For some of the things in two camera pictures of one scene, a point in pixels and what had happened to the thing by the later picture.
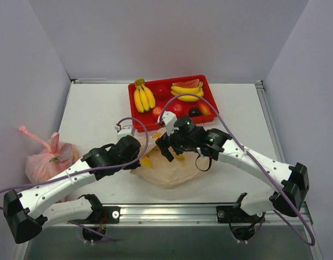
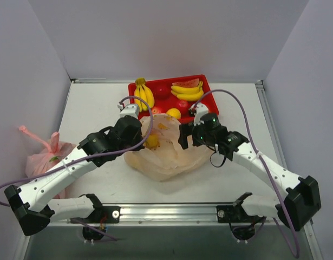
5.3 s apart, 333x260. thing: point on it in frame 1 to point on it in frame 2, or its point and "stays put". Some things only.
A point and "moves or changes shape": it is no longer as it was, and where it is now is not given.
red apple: [157, 110] stays put
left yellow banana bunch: [144, 98] stays put
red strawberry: [177, 107] to [182, 103]
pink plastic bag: [42, 166] stays put
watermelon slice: [190, 83] stays put
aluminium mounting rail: [210, 215] stays put
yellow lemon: [145, 161] to [151, 141]
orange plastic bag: [157, 170] moves or changes shape
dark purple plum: [194, 111] stays put
